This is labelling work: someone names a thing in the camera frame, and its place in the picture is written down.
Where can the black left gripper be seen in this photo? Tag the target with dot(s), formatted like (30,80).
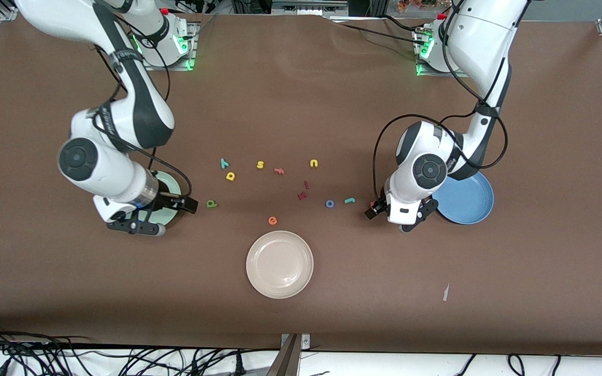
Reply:
(375,209)

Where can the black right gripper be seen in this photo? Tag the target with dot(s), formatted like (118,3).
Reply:
(169,200)

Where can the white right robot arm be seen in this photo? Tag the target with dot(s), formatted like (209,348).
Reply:
(97,162)

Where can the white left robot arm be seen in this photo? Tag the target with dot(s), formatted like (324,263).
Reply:
(481,47)

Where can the green plate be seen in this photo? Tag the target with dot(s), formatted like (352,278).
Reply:
(171,218)

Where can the blue plate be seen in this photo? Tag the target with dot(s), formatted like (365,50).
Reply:
(468,201)

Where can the beige plate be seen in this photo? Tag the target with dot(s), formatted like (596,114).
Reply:
(279,264)

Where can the small white tape strip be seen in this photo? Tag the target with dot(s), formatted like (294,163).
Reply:
(446,293)

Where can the orange artificial flowers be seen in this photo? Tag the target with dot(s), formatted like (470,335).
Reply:
(416,4)

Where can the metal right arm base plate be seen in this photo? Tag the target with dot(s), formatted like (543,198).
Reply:
(188,67)

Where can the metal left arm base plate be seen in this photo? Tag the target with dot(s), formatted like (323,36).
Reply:
(426,73)

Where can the metal table edge bracket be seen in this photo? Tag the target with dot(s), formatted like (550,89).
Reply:
(290,360)

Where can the silver equipment frame rail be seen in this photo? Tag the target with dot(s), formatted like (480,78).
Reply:
(309,6)

